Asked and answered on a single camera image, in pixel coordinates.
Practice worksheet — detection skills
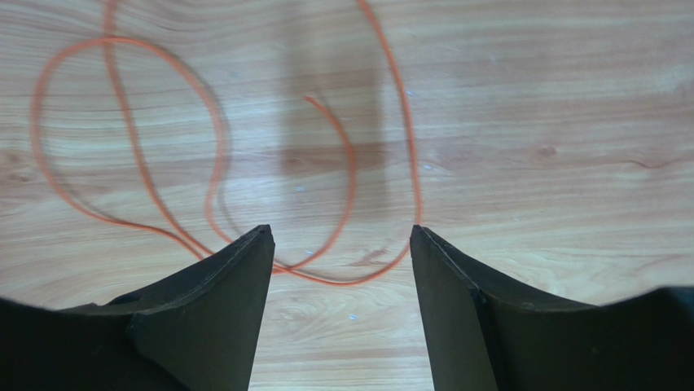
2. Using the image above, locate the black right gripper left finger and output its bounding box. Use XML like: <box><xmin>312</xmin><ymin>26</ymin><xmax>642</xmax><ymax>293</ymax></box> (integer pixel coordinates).
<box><xmin>1</xmin><ymin>225</ymin><xmax>275</xmax><ymax>390</ymax></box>

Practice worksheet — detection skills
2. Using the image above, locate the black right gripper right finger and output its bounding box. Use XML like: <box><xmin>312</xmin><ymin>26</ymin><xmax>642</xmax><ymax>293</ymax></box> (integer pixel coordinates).
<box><xmin>411</xmin><ymin>226</ymin><xmax>693</xmax><ymax>390</ymax></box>

